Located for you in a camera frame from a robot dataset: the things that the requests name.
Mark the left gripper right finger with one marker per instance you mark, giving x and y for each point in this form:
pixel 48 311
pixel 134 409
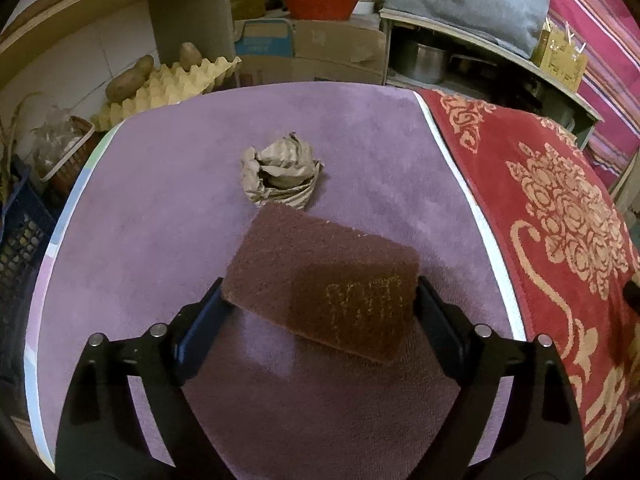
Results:
pixel 541 433

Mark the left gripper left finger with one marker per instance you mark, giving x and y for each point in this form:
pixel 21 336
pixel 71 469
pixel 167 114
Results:
pixel 99 434

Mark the maroon scouring pad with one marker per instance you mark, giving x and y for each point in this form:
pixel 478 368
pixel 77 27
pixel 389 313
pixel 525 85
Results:
pixel 349 290

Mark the red floral table cloth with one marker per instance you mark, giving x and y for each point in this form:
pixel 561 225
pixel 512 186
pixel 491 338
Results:
pixel 566 248

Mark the purple table mat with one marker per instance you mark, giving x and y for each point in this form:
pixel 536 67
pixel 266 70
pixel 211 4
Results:
pixel 160 212

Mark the dark blue plastic crate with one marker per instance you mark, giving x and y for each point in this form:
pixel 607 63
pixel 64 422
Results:
pixel 26 227

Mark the small basket with plastic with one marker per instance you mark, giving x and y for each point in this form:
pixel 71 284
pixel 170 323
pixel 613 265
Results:
pixel 62 147

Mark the crumpled brown paper ball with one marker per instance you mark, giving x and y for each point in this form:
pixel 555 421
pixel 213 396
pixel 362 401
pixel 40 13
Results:
pixel 284 172

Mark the potato beside egg tray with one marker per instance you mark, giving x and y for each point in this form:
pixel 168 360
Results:
pixel 125 85

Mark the yellow egg tray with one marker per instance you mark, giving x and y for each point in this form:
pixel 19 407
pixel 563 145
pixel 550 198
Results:
pixel 168 86

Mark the yellow utensil holder box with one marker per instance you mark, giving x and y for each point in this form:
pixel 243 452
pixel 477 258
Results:
pixel 560 54

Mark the small steel pot on shelf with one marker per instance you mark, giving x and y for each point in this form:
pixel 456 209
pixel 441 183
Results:
pixel 423 63

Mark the potato on egg tray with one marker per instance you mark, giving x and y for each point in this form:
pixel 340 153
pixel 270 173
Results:
pixel 189 56

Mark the grey wooden side shelf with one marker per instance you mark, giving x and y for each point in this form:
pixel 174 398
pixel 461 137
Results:
pixel 479 69

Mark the cardboard box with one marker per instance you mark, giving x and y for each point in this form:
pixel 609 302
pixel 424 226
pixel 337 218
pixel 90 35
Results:
pixel 275 50

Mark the pink striped blanket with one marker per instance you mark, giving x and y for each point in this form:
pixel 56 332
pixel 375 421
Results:
pixel 611 80

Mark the wooden wall shelf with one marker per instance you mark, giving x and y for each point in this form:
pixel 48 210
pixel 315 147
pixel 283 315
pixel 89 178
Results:
pixel 66 55

